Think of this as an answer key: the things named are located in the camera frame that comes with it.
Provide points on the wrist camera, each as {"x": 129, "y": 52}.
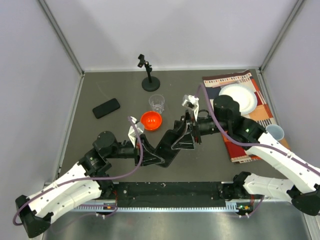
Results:
{"x": 191, "y": 102}
{"x": 135, "y": 130}

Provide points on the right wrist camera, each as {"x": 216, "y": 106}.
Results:
{"x": 191, "y": 102}

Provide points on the black phone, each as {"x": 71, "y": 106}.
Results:
{"x": 106, "y": 108}
{"x": 163, "y": 148}

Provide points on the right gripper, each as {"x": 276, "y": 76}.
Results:
{"x": 186, "y": 141}

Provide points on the white paper plate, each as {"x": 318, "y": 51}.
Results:
{"x": 245, "y": 97}

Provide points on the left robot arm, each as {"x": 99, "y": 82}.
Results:
{"x": 88, "y": 179}

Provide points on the orange bowl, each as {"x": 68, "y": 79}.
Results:
{"x": 151, "y": 120}

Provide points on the patterned cloth mat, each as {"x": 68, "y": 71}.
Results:
{"x": 262, "y": 113}

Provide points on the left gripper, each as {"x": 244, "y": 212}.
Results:
{"x": 149, "y": 157}

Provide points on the pale blue cup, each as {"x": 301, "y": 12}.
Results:
{"x": 276, "y": 131}

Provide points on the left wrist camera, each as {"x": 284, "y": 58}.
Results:
{"x": 135, "y": 130}

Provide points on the black phone stand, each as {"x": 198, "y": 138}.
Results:
{"x": 150, "y": 83}

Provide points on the black phone on table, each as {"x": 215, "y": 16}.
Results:
{"x": 106, "y": 108}

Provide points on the clear plastic cup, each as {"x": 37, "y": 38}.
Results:
{"x": 157, "y": 103}

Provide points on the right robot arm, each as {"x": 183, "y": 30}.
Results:
{"x": 301, "y": 185}

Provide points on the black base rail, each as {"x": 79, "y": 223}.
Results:
{"x": 171, "y": 194}

